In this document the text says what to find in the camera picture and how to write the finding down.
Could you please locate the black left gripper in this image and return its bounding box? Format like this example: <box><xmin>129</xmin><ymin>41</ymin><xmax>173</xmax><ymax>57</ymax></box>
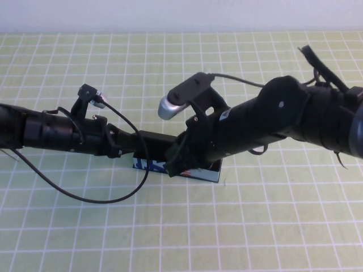
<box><xmin>72</xmin><ymin>114</ymin><xmax>143</xmax><ymax>160</ymax></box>

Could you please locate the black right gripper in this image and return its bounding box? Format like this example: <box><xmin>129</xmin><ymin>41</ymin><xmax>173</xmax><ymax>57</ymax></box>
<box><xmin>165</xmin><ymin>107</ymin><xmax>231</xmax><ymax>179</ymax></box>

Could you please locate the black printed glasses case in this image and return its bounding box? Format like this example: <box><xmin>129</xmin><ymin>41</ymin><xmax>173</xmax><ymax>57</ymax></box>
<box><xmin>132</xmin><ymin>130</ymin><xmax>223</xmax><ymax>184</ymax></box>

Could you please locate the green white-checked tablecloth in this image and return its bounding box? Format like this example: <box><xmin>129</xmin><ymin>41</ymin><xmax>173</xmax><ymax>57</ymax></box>
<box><xmin>0</xmin><ymin>31</ymin><xmax>363</xmax><ymax>272</ymax></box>

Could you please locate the thin left zip tie tail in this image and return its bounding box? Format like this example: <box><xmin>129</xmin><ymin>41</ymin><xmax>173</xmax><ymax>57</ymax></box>
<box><xmin>0</xmin><ymin>149</ymin><xmax>20</xmax><ymax>163</ymax></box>

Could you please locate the thin zip tie tail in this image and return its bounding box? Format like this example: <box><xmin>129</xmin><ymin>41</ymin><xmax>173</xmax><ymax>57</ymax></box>
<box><xmin>334</xmin><ymin>150</ymin><xmax>349</xmax><ymax>171</ymax></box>
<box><xmin>0</xmin><ymin>149</ymin><xmax>20</xmax><ymax>163</ymax></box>

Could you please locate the thin right zip tie tail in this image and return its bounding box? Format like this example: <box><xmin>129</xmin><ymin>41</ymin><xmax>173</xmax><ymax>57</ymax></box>
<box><xmin>334</xmin><ymin>150</ymin><xmax>349</xmax><ymax>171</ymax></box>

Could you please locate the black left camera cable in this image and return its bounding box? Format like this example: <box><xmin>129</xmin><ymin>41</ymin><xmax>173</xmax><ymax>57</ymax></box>
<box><xmin>12</xmin><ymin>100</ymin><xmax>150</xmax><ymax>204</ymax></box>

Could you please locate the black camera cable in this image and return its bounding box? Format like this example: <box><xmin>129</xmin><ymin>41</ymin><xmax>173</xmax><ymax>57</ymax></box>
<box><xmin>211</xmin><ymin>73</ymin><xmax>267</xmax><ymax>89</ymax></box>
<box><xmin>12</xmin><ymin>100</ymin><xmax>150</xmax><ymax>204</ymax></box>

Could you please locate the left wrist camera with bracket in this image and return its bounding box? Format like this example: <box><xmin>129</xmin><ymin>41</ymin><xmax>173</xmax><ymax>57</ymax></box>
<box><xmin>70</xmin><ymin>84</ymin><xmax>110</xmax><ymax>120</ymax></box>

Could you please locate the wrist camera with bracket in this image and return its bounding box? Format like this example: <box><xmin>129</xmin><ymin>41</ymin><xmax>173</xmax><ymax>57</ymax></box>
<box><xmin>157</xmin><ymin>72</ymin><xmax>229</xmax><ymax>122</ymax></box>
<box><xmin>70</xmin><ymin>84</ymin><xmax>110</xmax><ymax>120</ymax></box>

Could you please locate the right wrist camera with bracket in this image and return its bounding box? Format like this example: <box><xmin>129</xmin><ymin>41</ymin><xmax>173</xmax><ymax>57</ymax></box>
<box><xmin>157</xmin><ymin>72</ymin><xmax>229</xmax><ymax>122</ymax></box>

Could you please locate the black right camera cable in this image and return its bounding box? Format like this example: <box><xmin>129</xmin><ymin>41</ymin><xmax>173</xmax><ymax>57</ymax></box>
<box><xmin>211</xmin><ymin>73</ymin><xmax>267</xmax><ymax>89</ymax></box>

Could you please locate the black right arm cable loop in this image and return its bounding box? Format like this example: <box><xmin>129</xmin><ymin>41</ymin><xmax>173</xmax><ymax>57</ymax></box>
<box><xmin>297</xmin><ymin>45</ymin><xmax>363</xmax><ymax>97</ymax></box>

